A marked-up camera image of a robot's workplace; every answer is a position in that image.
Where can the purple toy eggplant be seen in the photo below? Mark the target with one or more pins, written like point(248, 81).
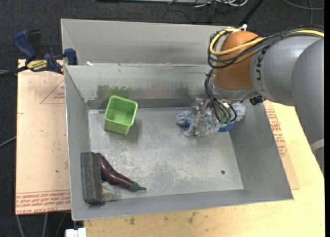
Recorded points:
point(113, 174)

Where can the brown cardboard board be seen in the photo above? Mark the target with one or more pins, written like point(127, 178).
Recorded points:
point(41, 138)

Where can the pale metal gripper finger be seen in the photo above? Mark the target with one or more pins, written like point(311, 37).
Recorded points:
point(206, 118)
point(199, 117)

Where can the blue and white fluffy cloth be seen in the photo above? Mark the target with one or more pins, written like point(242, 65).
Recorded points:
point(187, 123)

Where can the dark grey sponge block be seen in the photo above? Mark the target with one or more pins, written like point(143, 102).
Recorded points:
point(90, 177)

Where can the grey metal bin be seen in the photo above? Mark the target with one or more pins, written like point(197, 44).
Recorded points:
point(165, 153)

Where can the small white and grey object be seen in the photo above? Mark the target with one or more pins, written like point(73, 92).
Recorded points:
point(110, 193)

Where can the green square plastic cup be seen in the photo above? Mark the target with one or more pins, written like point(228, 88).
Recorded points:
point(120, 115)

